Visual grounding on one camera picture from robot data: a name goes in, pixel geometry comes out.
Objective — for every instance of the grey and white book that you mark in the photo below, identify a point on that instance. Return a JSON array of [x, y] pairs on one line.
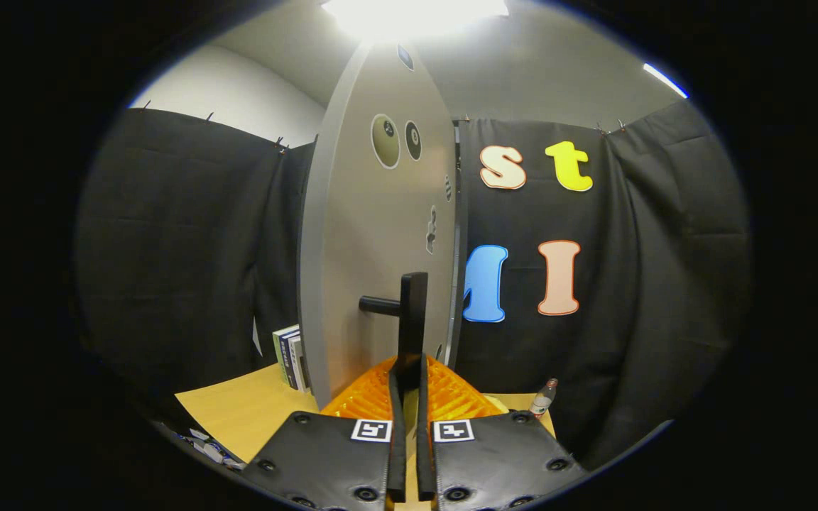
[[298, 365]]

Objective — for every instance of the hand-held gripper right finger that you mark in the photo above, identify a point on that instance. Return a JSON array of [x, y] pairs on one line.
[[424, 440]]

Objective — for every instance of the black backdrop cloth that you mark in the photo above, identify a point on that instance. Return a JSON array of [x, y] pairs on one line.
[[167, 248]]

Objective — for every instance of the white paper slip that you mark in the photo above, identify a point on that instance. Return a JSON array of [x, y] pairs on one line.
[[256, 339]]

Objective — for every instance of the dark grey shoe cabinet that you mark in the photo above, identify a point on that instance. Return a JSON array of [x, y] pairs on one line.
[[461, 213]]

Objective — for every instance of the blue and white packet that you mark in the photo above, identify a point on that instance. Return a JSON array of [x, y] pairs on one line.
[[211, 450]]

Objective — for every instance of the dark blue book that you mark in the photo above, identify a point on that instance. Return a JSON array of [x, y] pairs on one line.
[[286, 362]]

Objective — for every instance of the bright ceiling light panel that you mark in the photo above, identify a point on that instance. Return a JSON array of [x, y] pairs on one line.
[[412, 15]]

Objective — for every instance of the beige shoe cabinet door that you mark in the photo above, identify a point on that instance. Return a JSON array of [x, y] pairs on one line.
[[366, 234]]

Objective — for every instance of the small clear bottle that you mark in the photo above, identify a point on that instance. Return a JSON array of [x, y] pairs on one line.
[[542, 401]]

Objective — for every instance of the green and white book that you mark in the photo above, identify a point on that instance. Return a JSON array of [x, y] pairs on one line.
[[277, 351]]

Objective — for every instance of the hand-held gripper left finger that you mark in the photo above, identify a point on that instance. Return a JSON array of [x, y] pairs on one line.
[[396, 440]]

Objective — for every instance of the ceiling tube light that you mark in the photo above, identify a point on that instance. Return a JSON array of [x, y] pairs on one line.
[[664, 79]]

